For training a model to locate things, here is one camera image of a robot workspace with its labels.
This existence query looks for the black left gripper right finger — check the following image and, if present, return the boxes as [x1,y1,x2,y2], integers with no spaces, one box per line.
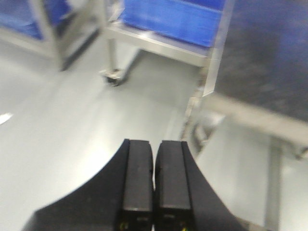
[154,141,245,231]

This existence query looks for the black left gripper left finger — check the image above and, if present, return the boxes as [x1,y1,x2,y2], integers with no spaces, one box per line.
[23,139,154,231]

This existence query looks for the steel cart with caster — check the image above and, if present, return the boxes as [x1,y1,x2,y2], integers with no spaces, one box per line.
[99,0,235,87]

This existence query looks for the blue bin on cart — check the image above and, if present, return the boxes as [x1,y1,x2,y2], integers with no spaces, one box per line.
[121,0,225,47]

